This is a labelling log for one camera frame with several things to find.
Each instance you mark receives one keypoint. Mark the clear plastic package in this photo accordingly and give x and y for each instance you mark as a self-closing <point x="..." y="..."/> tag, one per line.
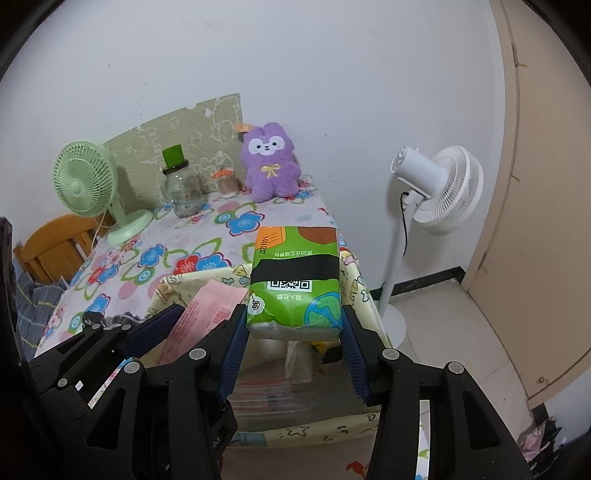
<point x="264" y="399"/>

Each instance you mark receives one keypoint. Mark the white standing fan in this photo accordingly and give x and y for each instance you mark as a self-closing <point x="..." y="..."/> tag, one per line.
<point x="441" y="194"/>

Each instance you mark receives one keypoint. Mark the cotton swab jar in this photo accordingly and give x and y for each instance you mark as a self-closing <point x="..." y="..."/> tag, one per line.
<point x="226" y="183"/>

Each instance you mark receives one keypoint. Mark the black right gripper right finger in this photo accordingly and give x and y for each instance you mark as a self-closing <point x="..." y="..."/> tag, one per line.
<point x="469" y="440"/>

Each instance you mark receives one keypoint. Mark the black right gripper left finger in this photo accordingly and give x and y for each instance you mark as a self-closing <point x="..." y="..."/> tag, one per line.
<point x="172" y="421"/>

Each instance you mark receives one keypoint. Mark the purple plush bunny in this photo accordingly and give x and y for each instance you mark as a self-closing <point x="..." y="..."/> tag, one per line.
<point x="268" y="157"/>

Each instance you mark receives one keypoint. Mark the pink paper packet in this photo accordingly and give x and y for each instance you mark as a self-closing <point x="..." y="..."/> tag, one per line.
<point x="213" y="303"/>

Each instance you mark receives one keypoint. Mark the grey plaid bedding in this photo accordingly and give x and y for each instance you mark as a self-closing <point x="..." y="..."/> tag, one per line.
<point x="38" y="310"/>

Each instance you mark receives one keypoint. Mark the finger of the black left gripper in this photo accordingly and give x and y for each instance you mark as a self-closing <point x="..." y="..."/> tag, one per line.
<point x="87" y="362"/>

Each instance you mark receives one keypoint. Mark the green tissue pack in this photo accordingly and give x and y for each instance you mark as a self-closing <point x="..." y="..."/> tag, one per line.
<point x="294" y="291"/>

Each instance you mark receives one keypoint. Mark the green patterned wall sheet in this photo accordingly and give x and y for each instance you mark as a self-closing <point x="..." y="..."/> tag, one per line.
<point x="205" y="132"/>

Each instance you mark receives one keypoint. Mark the green cup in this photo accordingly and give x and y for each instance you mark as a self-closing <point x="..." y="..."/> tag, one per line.
<point x="173" y="156"/>

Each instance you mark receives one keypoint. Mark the beige door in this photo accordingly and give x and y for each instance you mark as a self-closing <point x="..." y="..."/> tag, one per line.
<point x="530" y="275"/>

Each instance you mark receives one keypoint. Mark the white yellow soft item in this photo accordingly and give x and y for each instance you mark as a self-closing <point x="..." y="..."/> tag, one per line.
<point x="307" y="360"/>

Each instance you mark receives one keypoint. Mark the glass mason jar mug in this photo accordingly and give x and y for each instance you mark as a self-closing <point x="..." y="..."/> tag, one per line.
<point x="181" y="191"/>

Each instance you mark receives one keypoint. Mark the floral tablecloth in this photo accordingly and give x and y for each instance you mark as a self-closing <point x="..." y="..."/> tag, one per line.
<point x="123" y="278"/>

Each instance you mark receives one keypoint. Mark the green desk fan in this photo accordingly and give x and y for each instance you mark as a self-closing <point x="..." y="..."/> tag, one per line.
<point x="85" y="180"/>

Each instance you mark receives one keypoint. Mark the yellow fabric storage basket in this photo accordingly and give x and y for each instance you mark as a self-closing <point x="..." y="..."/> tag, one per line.
<point x="179" y="289"/>

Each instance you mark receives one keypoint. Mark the wooden bed headboard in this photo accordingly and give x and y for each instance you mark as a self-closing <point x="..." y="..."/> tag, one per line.
<point x="58" y="249"/>

